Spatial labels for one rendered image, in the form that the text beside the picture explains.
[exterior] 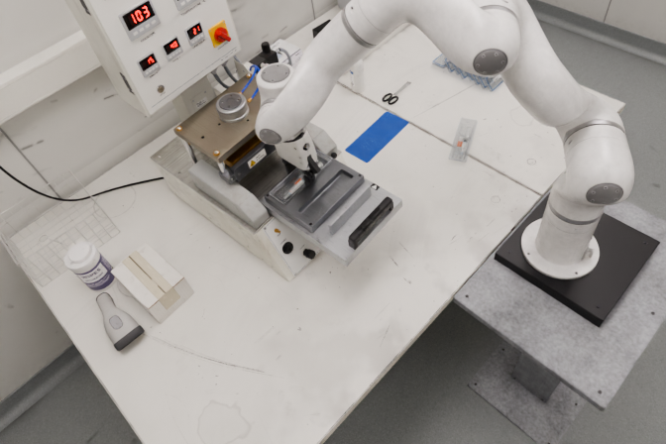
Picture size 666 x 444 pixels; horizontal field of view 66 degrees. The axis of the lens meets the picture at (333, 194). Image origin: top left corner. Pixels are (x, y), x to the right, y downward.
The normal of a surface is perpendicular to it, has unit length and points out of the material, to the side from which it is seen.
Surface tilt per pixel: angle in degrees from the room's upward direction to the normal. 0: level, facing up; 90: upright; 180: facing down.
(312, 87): 59
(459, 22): 54
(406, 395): 0
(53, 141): 90
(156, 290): 1
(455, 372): 0
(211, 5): 90
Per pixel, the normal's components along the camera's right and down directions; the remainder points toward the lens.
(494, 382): -0.11, -0.62
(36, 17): 0.70, 0.50
